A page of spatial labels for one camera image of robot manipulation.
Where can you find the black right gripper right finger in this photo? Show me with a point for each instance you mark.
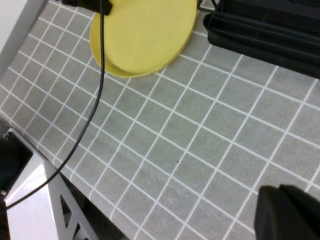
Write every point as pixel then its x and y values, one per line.
pixel 305 210

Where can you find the grey checked tablecloth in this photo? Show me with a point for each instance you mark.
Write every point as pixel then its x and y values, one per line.
pixel 200 137

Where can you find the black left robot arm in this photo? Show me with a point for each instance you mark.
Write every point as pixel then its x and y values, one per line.
pixel 12 162

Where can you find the yellow plastic plate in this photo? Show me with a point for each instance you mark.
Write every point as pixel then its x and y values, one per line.
pixel 145 37

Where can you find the white metal stand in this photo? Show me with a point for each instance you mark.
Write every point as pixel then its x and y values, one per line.
pixel 32 217

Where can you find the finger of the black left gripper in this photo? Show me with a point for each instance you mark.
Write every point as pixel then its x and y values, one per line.
pixel 87 4

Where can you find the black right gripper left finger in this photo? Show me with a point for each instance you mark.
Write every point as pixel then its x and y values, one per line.
pixel 272 215

